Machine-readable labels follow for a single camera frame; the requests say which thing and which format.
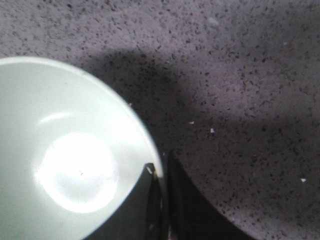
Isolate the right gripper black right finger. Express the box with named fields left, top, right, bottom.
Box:
left=167, top=150, right=247, bottom=240

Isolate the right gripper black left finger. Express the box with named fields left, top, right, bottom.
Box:
left=86, top=163, right=165, bottom=240

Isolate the green plastic bowl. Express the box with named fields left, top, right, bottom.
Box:
left=0, top=56, right=169, bottom=240

